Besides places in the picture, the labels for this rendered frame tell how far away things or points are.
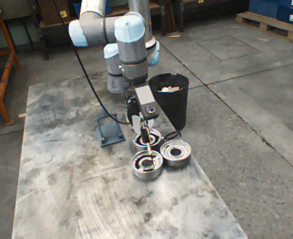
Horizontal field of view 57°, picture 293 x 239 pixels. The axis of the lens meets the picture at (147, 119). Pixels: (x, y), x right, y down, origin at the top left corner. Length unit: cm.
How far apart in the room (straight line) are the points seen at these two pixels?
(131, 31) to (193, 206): 51
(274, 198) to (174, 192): 117
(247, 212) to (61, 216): 124
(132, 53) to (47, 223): 54
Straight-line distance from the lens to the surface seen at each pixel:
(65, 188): 96
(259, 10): 496
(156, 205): 84
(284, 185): 205
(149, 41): 128
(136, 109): 81
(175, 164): 92
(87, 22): 84
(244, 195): 193
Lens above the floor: 147
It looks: 35 degrees down
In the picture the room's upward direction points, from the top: 7 degrees counter-clockwise
